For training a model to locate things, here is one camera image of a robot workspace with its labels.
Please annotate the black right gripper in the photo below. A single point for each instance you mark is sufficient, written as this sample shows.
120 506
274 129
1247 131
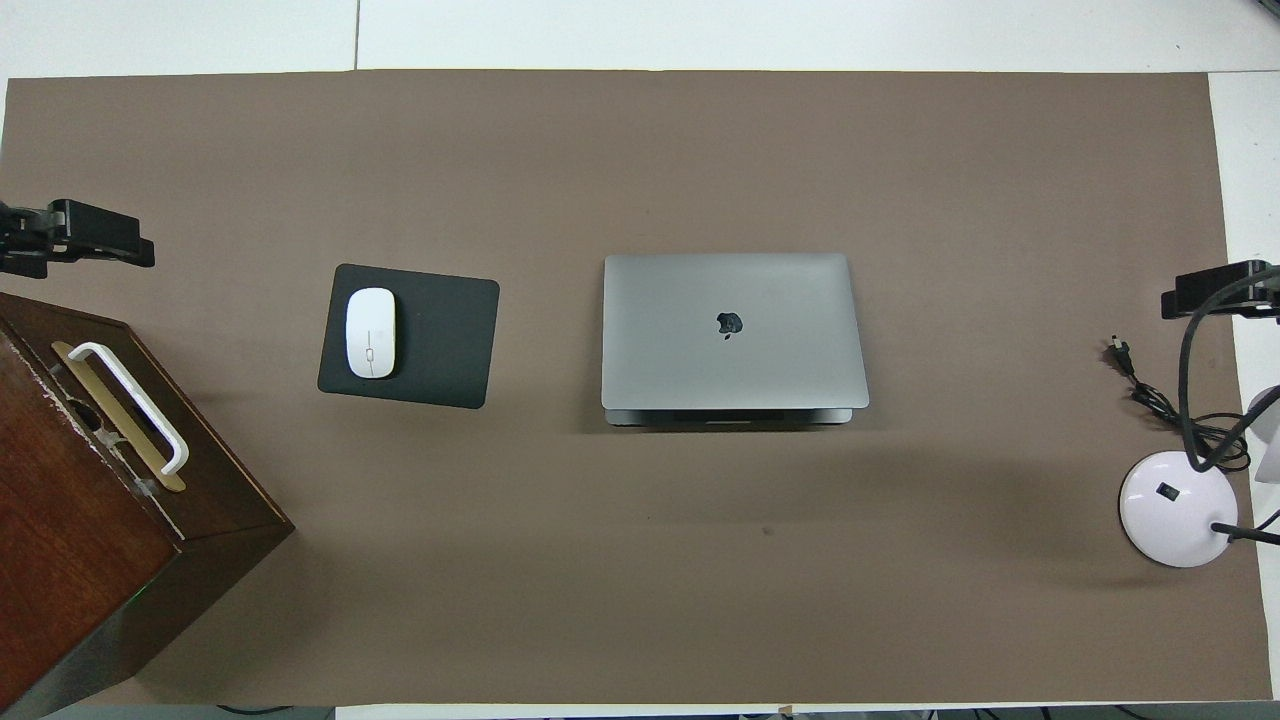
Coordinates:
1272 290

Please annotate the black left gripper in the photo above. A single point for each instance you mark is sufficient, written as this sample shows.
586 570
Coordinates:
22 245

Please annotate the grey aluminium laptop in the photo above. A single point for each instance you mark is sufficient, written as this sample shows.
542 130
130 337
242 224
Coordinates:
680 340

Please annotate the white desk lamp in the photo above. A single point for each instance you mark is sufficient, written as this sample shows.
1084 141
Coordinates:
1175 530

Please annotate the dark brown wooden box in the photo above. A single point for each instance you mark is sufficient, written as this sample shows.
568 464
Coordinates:
60 520

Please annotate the white computer mouse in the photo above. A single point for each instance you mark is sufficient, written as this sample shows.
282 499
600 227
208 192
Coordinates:
371 333

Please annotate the black mouse pad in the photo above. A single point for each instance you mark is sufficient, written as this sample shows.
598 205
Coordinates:
450 340

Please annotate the brown table mat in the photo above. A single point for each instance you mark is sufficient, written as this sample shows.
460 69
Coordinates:
700 150

